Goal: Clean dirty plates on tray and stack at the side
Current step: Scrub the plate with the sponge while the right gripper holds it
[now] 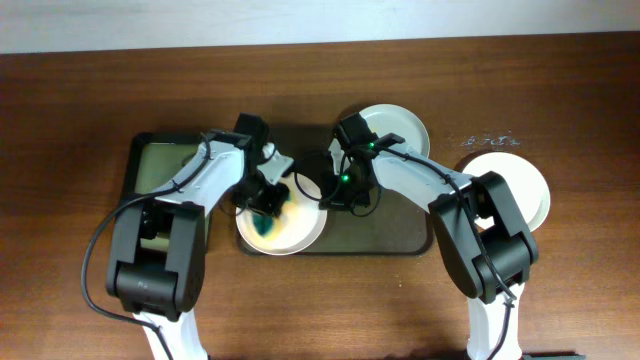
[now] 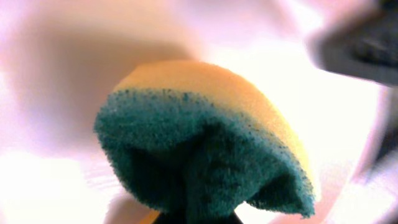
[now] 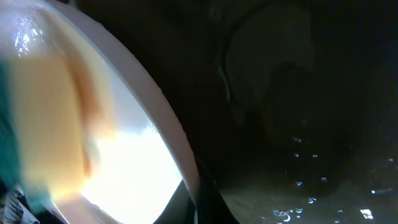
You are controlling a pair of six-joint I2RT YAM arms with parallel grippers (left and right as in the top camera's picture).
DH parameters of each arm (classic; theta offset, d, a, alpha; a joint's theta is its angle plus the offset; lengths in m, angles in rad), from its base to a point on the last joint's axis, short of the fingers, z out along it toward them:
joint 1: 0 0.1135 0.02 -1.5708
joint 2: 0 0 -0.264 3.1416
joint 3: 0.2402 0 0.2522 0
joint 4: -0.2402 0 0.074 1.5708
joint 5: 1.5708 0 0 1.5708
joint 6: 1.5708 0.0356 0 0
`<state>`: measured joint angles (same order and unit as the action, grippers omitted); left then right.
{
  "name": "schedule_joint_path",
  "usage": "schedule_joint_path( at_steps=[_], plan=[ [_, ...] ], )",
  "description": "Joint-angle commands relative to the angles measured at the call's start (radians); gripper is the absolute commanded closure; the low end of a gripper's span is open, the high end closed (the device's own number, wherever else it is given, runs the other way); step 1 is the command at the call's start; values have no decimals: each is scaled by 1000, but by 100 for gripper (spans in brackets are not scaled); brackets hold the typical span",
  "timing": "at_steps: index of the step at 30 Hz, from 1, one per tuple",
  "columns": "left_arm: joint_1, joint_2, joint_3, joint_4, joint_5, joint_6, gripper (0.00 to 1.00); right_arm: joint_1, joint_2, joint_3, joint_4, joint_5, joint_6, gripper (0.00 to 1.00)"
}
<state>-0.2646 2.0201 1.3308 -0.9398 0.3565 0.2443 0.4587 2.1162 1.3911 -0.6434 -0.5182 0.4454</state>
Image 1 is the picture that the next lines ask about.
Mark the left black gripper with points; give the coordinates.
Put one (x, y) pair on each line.
(273, 207)

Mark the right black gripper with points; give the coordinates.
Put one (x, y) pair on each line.
(333, 197)

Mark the green yellow sponge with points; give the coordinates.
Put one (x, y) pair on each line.
(264, 224)

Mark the white plate front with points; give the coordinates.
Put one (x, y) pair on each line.
(302, 225)

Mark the white plate yellow stain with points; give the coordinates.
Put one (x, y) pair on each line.
(527, 184)

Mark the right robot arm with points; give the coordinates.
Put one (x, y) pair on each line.
(485, 244)

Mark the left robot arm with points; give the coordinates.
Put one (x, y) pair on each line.
(157, 260)

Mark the dark serving tray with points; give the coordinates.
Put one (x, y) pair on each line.
(397, 227)

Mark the black sponge tray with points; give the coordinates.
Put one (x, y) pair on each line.
(154, 159)

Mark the grey plate yellow stain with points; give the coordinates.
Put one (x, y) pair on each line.
(382, 119)

